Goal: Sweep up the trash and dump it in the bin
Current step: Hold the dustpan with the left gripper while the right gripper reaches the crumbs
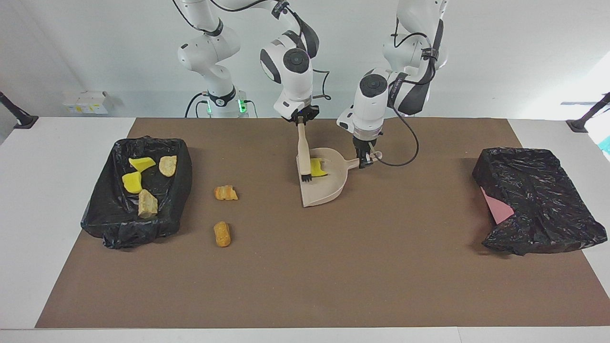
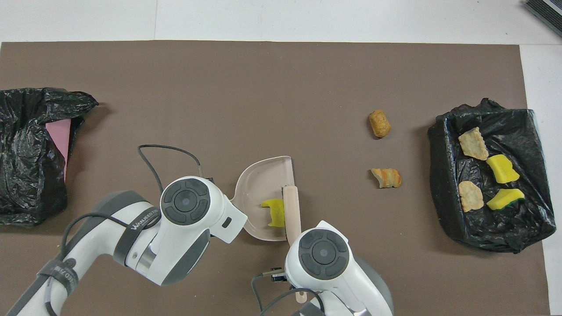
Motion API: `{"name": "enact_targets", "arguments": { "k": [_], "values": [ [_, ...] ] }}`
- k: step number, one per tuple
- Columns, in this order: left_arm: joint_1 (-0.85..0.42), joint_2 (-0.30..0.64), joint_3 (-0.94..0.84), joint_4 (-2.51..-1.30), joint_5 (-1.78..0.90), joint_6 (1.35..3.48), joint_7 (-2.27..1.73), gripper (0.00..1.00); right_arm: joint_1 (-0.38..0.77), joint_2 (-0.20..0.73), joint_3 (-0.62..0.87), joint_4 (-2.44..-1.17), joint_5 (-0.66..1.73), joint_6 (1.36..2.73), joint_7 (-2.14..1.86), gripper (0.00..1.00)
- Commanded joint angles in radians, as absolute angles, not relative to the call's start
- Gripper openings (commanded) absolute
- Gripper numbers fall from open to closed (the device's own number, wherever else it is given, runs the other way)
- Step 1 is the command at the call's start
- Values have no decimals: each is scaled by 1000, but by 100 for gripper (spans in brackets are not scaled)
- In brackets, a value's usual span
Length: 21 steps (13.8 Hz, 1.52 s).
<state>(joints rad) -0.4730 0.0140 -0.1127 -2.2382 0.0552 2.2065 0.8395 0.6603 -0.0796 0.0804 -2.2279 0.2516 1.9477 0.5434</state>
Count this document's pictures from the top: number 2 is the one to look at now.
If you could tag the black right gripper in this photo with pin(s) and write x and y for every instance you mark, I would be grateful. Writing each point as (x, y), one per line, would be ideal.
(278, 275)

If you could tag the yellow notched sponge piece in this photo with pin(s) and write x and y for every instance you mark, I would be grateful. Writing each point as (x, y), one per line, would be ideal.
(275, 213)

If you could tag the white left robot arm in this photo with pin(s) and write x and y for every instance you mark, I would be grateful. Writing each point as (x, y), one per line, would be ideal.
(175, 232)

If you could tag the yellow sponge chunk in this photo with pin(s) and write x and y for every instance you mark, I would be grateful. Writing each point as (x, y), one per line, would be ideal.
(502, 169)

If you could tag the beige hand brush black bristles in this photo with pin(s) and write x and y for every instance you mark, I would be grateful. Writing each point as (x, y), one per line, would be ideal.
(293, 215)

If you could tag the yellow sponge with green side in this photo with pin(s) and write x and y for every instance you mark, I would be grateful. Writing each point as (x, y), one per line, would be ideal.
(505, 200)

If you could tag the orange striped croissant piece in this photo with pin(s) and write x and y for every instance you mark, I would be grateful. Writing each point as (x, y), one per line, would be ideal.
(387, 178)

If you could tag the brown table mat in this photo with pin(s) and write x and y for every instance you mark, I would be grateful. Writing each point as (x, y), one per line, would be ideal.
(307, 66)

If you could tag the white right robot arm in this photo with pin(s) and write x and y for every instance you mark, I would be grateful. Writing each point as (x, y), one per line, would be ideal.
(325, 263)

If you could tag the brown bread roll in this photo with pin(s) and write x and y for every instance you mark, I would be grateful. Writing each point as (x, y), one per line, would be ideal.
(380, 123)

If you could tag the black bag over pink bin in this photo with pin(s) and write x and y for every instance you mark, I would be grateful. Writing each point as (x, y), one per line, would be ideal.
(26, 175)

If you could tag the pale toast bread piece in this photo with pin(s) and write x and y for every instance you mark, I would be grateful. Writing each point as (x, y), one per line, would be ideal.
(473, 144)

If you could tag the black bag lined bin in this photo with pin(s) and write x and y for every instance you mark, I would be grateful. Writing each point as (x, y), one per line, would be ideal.
(443, 184)

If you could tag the pink bin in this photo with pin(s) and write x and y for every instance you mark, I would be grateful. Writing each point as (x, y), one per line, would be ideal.
(59, 136)

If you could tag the small croissant piece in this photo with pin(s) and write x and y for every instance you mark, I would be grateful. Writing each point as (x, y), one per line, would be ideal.
(470, 196)

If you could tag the beige plastic dustpan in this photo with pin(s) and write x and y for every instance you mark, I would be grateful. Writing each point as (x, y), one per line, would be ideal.
(259, 184)

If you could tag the dark ribbed object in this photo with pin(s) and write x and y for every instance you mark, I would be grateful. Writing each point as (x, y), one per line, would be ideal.
(546, 13)

